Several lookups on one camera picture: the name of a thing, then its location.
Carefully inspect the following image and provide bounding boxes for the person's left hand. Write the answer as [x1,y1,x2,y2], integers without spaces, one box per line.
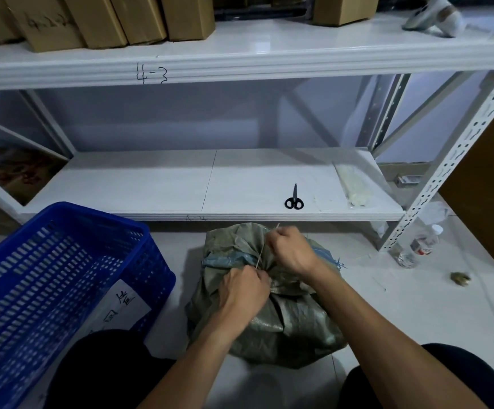
[217,266,272,333]

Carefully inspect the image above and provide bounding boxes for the black scissors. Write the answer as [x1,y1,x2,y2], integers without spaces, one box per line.
[284,183,305,211]

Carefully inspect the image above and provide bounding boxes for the blue plastic basket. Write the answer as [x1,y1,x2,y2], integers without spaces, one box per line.
[0,202,176,409]

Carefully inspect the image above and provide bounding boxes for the white crumpled paper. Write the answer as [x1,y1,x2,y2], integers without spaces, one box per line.
[417,202,451,226]

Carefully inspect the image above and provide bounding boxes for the tall small cardboard box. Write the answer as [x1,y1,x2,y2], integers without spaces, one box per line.
[61,0,128,50]
[160,0,216,42]
[108,0,168,45]

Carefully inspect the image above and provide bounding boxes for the person's right leg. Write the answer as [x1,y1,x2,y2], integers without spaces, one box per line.
[340,343,494,409]

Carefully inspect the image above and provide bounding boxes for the white paper label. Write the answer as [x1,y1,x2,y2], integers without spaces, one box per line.
[83,278,153,337]

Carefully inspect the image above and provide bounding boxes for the handwritten cardboard box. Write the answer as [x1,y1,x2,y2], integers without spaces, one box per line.
[1,0,87,53]

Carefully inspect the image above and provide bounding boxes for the white cable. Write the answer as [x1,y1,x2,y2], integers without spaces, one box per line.
[460,247,494,384]

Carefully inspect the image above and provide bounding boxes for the white handheld scanner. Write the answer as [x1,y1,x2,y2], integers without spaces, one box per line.
[402,0,465,38]

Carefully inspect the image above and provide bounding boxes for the cube cardboard box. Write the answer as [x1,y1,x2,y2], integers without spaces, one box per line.
[313,0,380,27]

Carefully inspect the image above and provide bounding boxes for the person's left forearm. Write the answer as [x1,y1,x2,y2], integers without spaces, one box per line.
[138,322,249,409]

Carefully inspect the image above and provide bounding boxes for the clear bag of zip ties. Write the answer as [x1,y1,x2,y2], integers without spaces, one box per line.
[333,161,374,208]

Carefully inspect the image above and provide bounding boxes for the clear plastic bottle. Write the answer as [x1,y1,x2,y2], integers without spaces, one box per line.
[398,224,444,269]

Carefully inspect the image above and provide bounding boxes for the white metal shelf rack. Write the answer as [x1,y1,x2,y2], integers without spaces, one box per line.
[0,0,494,253]

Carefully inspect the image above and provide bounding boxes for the person's right hand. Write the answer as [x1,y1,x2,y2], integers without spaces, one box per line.
[266,227,329,278]

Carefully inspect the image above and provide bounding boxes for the person's right forearm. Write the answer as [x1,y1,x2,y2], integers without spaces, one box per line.
[310,264,486,409]

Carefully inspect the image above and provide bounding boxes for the green woven sack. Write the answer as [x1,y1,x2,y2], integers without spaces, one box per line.
[185,222,348,370]

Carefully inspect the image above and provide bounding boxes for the red patterned carton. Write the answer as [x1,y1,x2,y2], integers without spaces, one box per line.
[0,145,69,206]

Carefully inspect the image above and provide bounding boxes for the white zip tie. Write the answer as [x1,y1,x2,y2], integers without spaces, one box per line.
[255,223,281,269]

